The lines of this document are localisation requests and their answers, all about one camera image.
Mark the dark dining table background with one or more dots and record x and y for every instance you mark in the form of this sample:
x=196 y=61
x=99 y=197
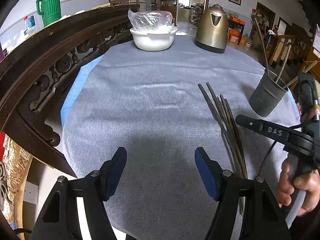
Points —
x=237 y=24

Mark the green thermos jug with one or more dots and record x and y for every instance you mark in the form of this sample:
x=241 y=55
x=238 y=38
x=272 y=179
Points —
x=49 y=10

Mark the grey utensil holder cup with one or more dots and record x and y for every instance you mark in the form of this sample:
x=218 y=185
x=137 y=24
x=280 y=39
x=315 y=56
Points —
x=267 y=94

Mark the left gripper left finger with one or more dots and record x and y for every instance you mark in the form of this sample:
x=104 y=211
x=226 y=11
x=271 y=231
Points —
x=58 y=218

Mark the grey towel table cover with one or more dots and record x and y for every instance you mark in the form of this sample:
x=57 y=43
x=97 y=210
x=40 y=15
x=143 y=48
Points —
x=150 y=104

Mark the blue round table cover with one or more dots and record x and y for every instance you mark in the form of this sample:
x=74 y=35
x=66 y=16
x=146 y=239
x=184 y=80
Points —
x=76 y=88

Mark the dark carved wooden sideboard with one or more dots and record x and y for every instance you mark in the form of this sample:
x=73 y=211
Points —
x=36 y=74

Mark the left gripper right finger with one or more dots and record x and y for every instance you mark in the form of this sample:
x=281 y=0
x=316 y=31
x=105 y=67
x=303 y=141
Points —
x=262 y=216

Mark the person's right hand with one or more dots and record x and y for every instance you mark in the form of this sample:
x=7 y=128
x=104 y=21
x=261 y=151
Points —
x=308 y=182

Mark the white bowl with plastic bag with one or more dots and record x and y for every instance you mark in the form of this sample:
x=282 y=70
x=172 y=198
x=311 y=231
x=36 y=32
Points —
x=152 y=30

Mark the gold electric kettle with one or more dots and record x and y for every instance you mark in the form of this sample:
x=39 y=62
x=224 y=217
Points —
x=212 y=32

